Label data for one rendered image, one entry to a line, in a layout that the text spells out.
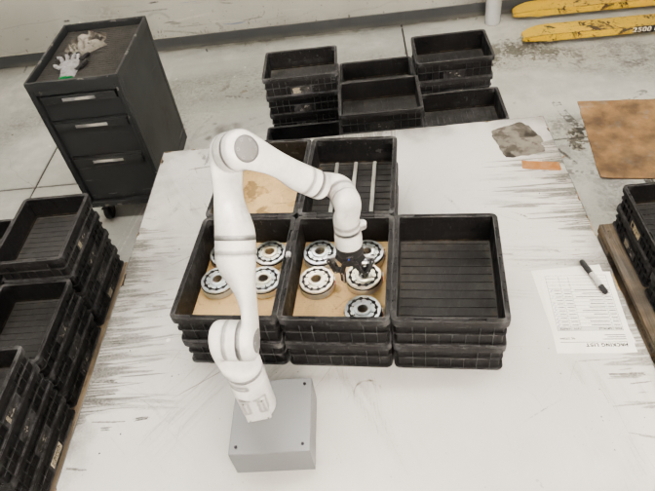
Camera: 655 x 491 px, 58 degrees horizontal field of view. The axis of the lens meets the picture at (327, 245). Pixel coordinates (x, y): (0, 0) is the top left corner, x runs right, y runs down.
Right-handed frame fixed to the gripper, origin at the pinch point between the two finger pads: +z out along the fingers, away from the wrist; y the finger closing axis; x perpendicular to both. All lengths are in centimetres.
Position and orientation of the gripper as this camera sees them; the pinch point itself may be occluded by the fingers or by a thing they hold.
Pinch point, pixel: (352, 277)
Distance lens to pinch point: 171.4
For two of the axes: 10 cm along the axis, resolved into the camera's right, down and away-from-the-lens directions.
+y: 9.9, 0.0, -1.5
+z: 1.1, 7.0, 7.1
